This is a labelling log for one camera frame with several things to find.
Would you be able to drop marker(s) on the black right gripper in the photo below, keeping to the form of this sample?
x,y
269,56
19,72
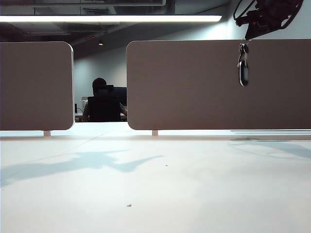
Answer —
x,y
264,21

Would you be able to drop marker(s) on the bunch of keys with fob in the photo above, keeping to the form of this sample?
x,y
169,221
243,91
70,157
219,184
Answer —
x,y
243,75

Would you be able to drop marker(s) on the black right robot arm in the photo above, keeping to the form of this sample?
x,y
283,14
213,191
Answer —
x,y
277,6

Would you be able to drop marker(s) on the right grey desk partition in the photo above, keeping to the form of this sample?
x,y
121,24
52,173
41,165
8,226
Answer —
x,y
194,85

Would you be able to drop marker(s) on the grey desk partition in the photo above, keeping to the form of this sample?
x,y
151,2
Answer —
x,y
194,85
36,85

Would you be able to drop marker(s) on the long ceiling light strip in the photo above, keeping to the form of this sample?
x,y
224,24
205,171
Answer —
x,y
109,18

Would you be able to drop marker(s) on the dark computer monitor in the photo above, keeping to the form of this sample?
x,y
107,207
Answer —
x,y
121,95

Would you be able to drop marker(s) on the seated person dark hair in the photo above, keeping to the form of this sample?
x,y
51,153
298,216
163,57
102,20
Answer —
x,y
99,83

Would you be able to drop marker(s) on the black office chair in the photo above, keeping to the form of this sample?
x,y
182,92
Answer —
x,y
104,109

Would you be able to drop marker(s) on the white background desk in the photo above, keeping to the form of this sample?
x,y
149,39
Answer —
x,y
79,116

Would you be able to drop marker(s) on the left grey desk partition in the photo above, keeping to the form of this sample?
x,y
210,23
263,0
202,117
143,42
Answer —
x,y
36,85

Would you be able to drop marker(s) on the white partition support post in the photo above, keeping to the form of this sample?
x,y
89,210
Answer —
x,y
47,133
155,133

